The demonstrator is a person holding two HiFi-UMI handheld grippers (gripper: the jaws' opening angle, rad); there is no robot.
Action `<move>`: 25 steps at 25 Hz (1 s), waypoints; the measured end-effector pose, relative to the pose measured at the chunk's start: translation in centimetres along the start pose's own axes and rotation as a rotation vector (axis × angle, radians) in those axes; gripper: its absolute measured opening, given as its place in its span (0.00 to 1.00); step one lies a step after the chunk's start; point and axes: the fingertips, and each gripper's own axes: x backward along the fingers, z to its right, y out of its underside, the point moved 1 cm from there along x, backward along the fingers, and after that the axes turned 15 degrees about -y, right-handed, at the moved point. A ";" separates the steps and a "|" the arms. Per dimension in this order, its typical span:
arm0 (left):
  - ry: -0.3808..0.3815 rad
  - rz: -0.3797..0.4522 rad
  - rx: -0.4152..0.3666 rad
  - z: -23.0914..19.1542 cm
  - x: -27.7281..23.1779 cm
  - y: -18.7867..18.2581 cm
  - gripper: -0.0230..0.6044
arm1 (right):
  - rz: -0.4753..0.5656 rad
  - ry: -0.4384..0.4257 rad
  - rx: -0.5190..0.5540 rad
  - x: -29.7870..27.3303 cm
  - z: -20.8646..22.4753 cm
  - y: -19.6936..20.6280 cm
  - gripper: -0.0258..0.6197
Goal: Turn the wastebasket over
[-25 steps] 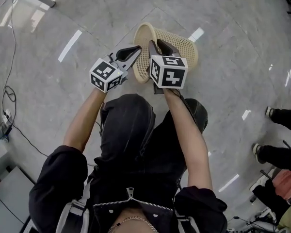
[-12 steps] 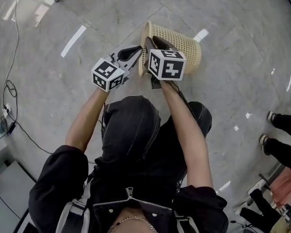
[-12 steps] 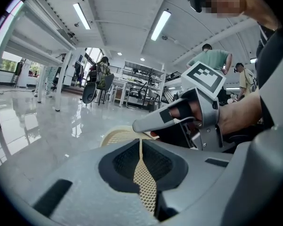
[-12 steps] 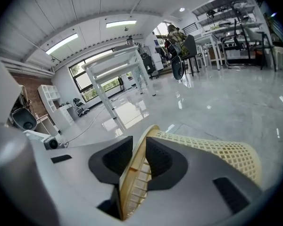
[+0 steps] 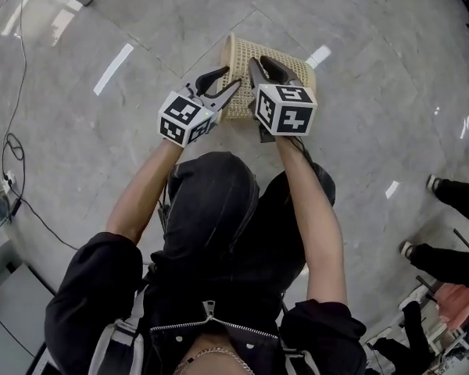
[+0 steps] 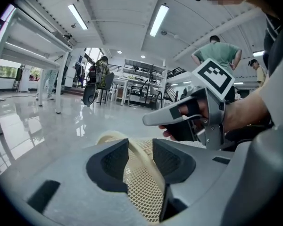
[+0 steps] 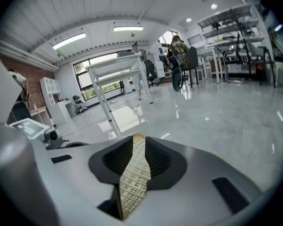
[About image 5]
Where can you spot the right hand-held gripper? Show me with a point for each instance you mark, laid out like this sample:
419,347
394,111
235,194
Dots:
289,111

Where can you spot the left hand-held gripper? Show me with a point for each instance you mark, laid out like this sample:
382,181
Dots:
183,119

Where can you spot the beige plastic basket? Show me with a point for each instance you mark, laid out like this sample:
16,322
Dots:
242,57

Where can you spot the person's right forearm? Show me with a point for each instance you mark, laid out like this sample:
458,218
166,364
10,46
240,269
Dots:
316,229

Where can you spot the person's left forearm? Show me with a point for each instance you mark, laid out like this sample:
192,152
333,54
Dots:
140,197

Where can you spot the person's black trousers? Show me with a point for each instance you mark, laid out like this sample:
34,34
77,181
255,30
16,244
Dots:
211,209

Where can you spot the white power strip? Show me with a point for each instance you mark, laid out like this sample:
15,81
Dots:
8,180

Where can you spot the black power adapter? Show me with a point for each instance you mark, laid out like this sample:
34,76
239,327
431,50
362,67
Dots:
15,206

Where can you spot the person's black zip jacket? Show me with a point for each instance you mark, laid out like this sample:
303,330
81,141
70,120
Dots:
94,287

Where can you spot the black metal rod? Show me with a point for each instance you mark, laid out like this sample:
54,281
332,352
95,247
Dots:
463,239

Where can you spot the pink cloth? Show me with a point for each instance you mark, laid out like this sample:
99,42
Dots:
461,303

